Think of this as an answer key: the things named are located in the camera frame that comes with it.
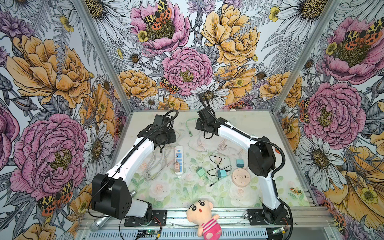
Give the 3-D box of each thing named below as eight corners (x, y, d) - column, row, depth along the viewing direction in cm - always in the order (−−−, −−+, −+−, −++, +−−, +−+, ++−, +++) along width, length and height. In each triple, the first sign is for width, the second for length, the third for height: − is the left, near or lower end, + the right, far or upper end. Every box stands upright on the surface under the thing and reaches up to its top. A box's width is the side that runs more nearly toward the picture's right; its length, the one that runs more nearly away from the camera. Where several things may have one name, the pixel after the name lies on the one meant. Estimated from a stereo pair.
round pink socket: (232, 187, 85) (233, 185, 83) (230, 170, 92) (231, 168, 90) (251, 187, 85) (252, 185, 83) (247, 170, 92) (248, 168, 90)
